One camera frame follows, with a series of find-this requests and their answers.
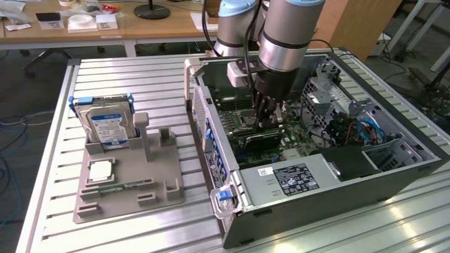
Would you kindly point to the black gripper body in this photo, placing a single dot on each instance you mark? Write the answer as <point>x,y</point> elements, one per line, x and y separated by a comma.
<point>273,84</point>

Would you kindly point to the graphics card black fan shroud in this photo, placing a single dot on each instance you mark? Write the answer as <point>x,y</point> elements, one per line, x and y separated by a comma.
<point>263,142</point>

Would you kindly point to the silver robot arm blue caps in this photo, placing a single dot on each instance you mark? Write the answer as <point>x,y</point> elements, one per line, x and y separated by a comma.
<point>288,31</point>

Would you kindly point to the CPU socket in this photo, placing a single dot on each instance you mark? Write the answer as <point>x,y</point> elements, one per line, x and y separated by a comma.
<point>245,120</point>

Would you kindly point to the black RAM stick white label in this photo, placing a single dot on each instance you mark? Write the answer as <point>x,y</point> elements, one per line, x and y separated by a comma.
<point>241,132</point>

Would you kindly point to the green motherboard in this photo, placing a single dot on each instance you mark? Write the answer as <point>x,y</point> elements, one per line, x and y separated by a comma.
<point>291,137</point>

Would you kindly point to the silver metal drive cage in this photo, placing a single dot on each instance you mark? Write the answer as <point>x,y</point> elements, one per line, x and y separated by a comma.
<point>323,101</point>

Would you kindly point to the silver chipset heatsink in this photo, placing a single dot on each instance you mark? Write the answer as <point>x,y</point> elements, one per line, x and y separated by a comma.
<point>292,154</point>

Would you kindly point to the grey power supply unit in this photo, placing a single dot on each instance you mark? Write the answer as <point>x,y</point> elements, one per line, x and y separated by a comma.
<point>256,189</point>

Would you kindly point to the white booklet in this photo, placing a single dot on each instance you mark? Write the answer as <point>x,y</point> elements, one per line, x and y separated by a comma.
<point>196,22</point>

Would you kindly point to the brown cardboard box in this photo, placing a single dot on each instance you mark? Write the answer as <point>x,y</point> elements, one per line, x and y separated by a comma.
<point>212,8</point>

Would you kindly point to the wooden desk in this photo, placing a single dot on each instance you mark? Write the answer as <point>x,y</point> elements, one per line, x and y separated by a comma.
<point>157,29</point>
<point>52,35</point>

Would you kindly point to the black open PC case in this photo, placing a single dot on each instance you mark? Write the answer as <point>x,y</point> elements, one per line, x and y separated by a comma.
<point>334,208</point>

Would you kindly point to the silver disk bay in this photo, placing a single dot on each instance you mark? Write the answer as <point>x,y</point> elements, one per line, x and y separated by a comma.
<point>403,155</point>

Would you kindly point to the black round lamp base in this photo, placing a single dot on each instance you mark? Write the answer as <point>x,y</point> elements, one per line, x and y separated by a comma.
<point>151,11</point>

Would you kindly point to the green RAM stick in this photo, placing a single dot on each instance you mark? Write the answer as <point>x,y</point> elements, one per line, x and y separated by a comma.
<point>116,187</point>

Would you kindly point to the silver CPU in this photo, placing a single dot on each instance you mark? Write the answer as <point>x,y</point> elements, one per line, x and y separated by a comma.
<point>99,171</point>

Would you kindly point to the white labelled box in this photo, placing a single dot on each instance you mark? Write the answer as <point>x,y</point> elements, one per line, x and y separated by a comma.
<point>105,23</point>

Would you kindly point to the grey parts rack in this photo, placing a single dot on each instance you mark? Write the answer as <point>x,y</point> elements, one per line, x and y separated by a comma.
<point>123,210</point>

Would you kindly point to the red small packet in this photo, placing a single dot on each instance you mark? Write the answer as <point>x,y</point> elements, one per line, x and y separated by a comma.
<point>109,8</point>

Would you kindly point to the white flat box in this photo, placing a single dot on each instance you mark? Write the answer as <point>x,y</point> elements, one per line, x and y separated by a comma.
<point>81,28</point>

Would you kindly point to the beige tape roll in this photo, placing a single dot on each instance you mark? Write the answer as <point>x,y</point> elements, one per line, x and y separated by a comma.
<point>65,3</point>

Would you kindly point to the black and white box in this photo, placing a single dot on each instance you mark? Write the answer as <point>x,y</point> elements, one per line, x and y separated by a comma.
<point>49,21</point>

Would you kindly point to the white paper label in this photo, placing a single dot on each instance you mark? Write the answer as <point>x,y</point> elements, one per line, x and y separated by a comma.
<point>17,27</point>

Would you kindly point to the clear plastic bag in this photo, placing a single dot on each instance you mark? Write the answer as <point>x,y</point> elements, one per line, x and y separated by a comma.
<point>13,13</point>

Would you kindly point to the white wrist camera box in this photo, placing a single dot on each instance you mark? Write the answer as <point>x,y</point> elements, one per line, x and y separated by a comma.
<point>236,76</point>

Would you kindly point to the white table frame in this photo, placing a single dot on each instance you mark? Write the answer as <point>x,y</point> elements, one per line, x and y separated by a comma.
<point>403,25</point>

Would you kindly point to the hard disk blue bracket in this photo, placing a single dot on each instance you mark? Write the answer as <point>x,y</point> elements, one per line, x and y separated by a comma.
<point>105,126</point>

